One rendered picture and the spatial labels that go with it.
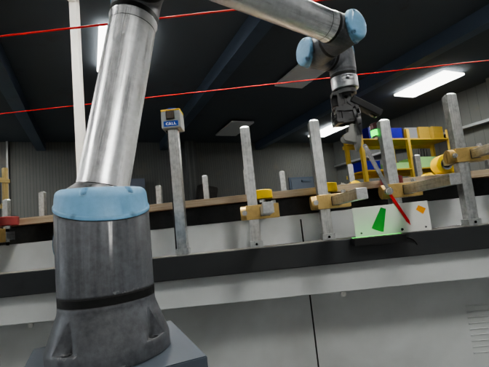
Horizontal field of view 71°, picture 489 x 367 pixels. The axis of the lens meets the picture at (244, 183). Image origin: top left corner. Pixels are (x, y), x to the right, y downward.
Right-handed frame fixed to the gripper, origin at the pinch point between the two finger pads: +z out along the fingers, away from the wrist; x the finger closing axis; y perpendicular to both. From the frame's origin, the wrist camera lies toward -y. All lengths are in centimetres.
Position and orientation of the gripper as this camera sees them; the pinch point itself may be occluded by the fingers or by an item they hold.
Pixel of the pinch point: (359, 147)
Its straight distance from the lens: 123.3
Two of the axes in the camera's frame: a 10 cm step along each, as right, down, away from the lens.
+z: 0.9, 9.9, -1.2
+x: -0.3, -1.2, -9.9
